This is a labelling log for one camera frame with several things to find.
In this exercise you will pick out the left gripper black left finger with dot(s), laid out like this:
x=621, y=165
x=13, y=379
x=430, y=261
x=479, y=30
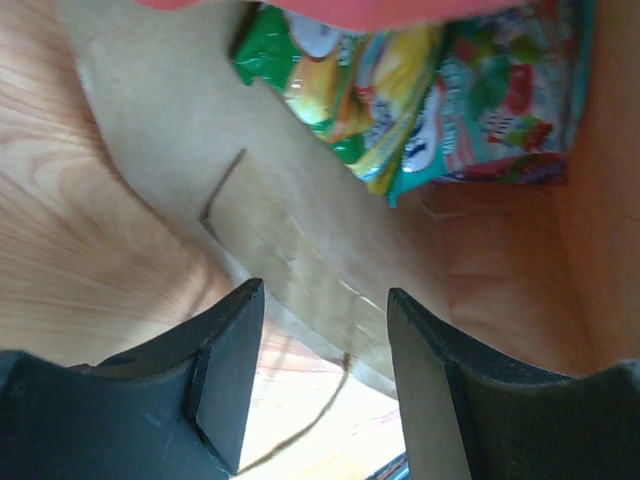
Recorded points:
x=174, y=407

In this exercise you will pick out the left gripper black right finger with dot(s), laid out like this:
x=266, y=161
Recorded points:
x=469, y=411

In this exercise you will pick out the red brown paper bag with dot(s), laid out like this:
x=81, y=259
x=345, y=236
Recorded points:
x=548, y=274

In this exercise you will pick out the teal Fox's candy bag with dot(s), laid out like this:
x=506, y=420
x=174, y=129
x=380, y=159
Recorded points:
x=507, y=99

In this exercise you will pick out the green yellow candy bag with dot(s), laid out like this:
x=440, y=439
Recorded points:
x=358, y=92

